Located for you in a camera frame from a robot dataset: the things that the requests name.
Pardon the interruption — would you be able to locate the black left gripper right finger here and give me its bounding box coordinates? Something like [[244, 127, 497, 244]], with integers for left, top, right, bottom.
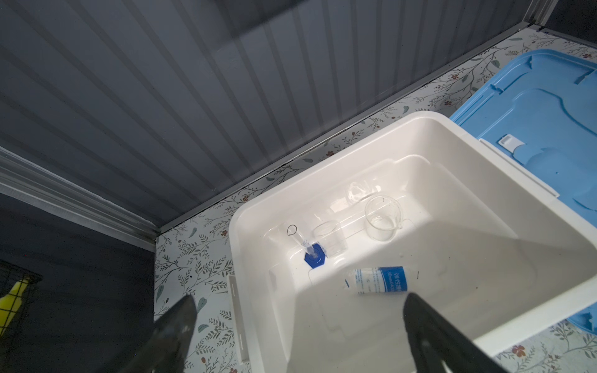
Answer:
[[403, 292, 505, 372]]

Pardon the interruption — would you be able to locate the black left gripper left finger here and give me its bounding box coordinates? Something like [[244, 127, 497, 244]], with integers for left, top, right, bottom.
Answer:
[[99, 295, 197, 372]]

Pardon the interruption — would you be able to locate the blue cap clear bottle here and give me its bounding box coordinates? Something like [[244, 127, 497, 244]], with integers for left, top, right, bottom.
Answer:
[[342, 266, 418, 295]]

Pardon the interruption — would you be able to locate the clear glass flask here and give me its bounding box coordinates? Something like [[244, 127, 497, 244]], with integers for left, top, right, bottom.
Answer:
[[365, 195, 402, 242]]

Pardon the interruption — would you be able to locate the white plastic storage bin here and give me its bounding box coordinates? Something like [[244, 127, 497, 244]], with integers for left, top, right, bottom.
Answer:
[[229, 111, 596, 372]]

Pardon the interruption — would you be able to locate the blue base graduated cylinder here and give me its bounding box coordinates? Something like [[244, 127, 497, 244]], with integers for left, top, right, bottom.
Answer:
[[286, 224, 326, 269]]

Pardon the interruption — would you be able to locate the small clear glass beaker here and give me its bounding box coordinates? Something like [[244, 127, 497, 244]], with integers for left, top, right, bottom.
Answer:
[[312, 220, 348, 257]]

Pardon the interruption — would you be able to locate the blue plastic bin lid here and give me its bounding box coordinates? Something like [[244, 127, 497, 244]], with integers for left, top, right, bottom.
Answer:
[[449, 48, 597, 336]]

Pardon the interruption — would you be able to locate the yellow brush in basket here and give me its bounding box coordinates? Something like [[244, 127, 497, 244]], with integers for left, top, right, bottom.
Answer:
[[1, 278, 30, 335]]

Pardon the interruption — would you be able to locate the black wire wall basket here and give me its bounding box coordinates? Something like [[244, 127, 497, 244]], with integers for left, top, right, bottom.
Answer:
[[1, 260, 43, 359]]

